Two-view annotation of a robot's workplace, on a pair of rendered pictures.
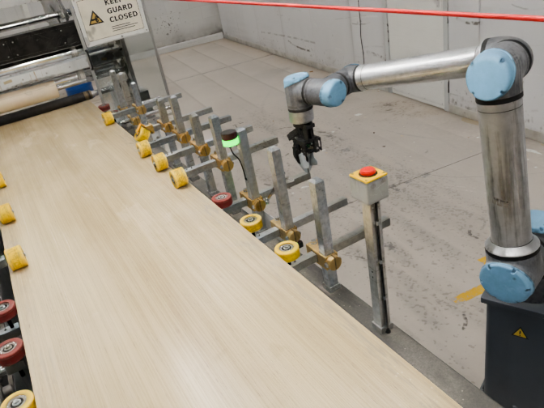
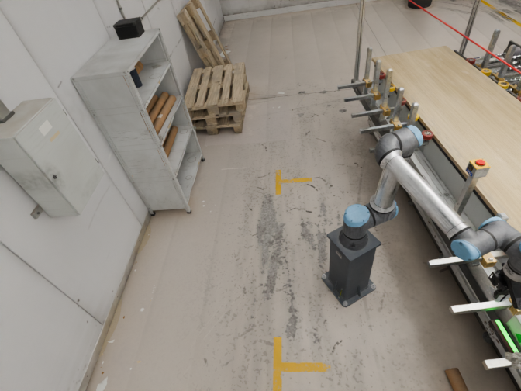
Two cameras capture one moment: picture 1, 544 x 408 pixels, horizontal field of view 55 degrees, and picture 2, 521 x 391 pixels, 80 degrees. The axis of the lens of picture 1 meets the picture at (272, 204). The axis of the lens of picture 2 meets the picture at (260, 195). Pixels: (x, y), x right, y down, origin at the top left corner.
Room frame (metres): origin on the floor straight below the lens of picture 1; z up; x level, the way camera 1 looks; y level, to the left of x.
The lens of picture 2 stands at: (2.66, -0.72, 2.38)
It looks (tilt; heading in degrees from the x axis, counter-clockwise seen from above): 45 degrees down; 209
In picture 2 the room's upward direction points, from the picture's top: 11 degrees counter-clockwise
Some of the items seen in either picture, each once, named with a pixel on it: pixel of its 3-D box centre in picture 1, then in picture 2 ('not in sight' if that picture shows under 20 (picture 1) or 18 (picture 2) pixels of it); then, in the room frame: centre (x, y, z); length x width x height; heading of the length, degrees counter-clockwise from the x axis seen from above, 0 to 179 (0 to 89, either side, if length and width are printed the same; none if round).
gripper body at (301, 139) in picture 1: (305, 137); (508, 278); (1.77, -0.17, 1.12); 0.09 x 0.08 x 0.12; 26
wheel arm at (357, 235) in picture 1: (338, 244); (470, 258); (1.48, -0.20, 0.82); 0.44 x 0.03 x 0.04; 115
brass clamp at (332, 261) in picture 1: (323, 255); (483, 254); (1.44, -0.14, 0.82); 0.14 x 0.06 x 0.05; 25
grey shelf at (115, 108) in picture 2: not in sight; (155, 129); (0.66, -2.85, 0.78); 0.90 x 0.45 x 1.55; 18
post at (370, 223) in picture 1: (377, 267); (460, 202); (1.18, -0.26, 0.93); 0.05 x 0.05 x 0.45; 25
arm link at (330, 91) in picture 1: (325, 91); (498, 234); (1.70, -0.25, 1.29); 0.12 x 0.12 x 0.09; 43
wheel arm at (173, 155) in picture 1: (206, 143); not in sight; (2.38, 0.25, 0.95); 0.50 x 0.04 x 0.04; 115
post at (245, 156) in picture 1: (251, 184); not in sight; (1.87, 0.06, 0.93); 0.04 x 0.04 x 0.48; 25
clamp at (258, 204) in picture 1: (252, 200); not in sight; (1.89, 0.08, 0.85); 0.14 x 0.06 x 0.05; 25
